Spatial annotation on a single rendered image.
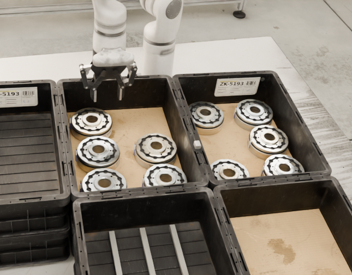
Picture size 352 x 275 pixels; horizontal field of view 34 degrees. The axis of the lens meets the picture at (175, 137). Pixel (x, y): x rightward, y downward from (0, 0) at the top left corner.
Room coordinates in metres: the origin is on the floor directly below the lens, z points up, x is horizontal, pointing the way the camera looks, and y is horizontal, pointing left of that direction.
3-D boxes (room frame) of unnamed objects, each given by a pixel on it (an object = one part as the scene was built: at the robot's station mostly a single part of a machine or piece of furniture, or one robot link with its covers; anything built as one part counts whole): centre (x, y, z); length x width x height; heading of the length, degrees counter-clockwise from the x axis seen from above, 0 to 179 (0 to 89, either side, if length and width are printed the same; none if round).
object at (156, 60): (1.40, 0.09, 0.85); 0.09 x 0.09 x 0.17; 17
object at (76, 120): (1.10, 0.22, 0.86); 0.10 x 0.10 x 0.01
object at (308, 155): (1.11, -0.17, 0.87); 0.40 x 0.30 x 0.11; 20
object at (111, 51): (1.09, 0.18, 1.12); 0.11 x 0.09 x 0.06; 20
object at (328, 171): (1.11, -0.17, 0.92); 0.40 x 0.30 x 0.02; 20
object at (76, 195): (1.01, 0.11, 0.92); 0.40 x 0.30 x 0.02; 20
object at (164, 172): (0.94, 0.01, 0.86); 0.05 x 0.05 x 0.01
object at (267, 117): (1.24, -0.20, 0.86); 0.10 x 0.10 x 0.01
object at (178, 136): (1.01, 0.11, 0.87); 0.40 x 0.30 x 0.11; 20
